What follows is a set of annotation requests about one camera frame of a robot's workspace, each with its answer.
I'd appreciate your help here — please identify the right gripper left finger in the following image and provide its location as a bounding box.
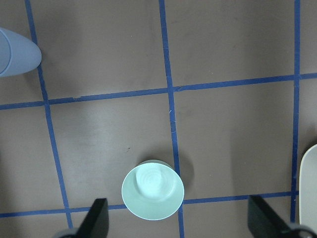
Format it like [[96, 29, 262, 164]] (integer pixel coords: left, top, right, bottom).
[[55, 198, 109, 238]]

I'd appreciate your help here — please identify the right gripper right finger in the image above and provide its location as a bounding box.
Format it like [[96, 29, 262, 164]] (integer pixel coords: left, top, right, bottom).
[[247, 195, 317, 238]]

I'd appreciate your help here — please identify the blue cup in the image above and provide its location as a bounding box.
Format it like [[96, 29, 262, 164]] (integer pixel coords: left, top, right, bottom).
[[5, 30, 42, 76], [0, 29, 11, 76]]

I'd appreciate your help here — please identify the green bowl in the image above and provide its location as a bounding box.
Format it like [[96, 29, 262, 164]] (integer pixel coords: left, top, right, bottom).
[[121, 160, 185, 221]]

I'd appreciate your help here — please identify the white toaster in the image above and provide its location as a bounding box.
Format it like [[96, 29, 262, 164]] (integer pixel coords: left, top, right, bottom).
[[299, 145, 317, 232]]

